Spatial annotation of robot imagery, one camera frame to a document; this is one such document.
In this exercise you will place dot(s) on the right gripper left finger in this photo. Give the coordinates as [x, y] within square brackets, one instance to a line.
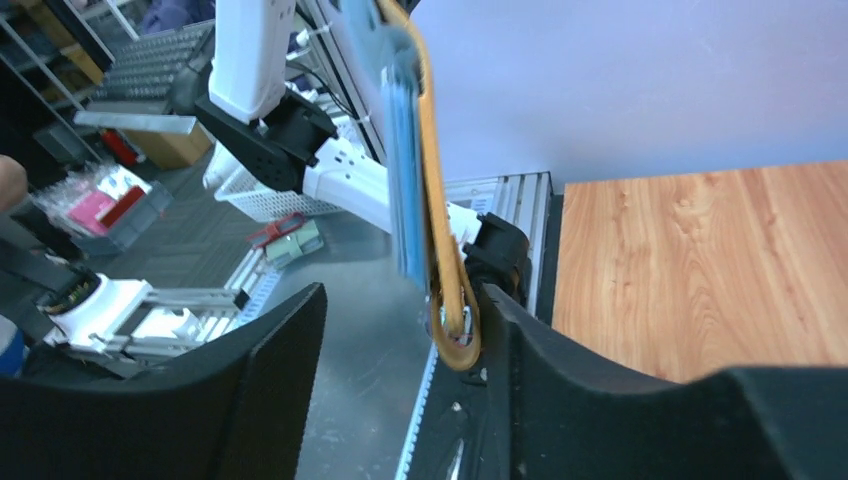
[233, 408]

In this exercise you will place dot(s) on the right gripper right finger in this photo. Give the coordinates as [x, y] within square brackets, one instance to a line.
[561, 411]

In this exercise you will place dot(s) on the yellow leather card holder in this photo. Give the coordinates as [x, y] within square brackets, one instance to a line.
[393, 53]

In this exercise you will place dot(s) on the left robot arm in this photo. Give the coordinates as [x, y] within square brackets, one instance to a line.
[290, 144]

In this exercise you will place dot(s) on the white plastic basket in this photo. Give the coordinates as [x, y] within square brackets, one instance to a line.
[230, 182]

